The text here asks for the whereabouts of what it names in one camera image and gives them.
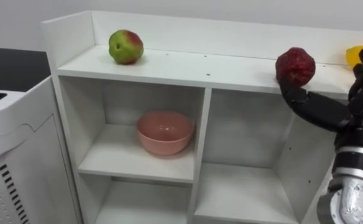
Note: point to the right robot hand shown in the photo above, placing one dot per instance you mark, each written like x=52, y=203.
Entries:
x=321, y=110

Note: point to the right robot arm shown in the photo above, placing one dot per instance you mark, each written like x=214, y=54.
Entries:
x=354, y=186

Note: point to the yellow fruit soft toy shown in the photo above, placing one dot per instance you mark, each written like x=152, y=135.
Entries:
x=353, y=55

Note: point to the white shelf unit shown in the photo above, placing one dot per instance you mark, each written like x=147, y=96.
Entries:
x=181, y=130

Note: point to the pink bowl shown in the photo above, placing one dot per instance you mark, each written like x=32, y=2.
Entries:
x=165, y=133

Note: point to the green red apple soft toy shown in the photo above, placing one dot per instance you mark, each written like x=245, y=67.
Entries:
x=125, y=46

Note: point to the white appliance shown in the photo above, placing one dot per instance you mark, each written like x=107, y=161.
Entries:
x=20, y=161

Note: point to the black panel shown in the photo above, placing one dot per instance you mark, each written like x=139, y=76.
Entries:
x=12, y=68

